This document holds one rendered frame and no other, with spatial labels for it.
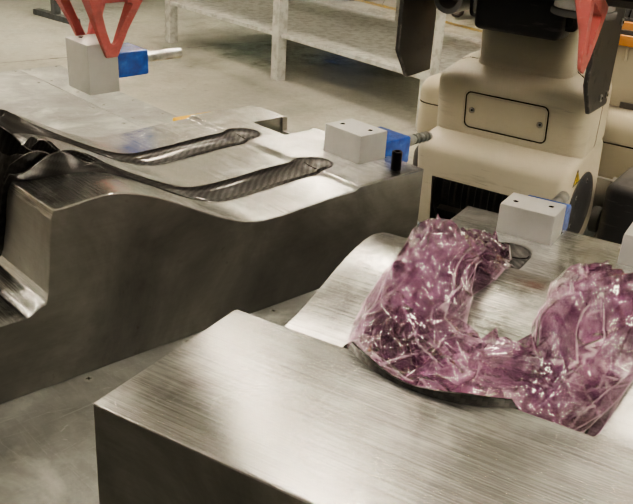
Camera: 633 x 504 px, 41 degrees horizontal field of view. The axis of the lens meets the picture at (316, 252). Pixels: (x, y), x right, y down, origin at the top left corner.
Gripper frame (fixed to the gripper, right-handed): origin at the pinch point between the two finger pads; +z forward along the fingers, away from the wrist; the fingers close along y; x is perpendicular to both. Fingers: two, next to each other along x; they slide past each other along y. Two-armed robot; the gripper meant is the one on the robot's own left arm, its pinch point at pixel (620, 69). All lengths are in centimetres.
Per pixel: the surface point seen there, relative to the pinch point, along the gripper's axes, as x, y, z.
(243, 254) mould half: -20.9, -19.3, 25.1
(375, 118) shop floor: 298, -176, -33
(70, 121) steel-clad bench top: 7, -71, 18
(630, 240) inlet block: -4.0, 5.9, 14.9
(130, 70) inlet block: -7, -50, 11
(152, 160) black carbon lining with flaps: -14.9, -36.2, 20.0
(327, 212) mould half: -13.7, -17.0, 19.9
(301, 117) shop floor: 275, -204, -23
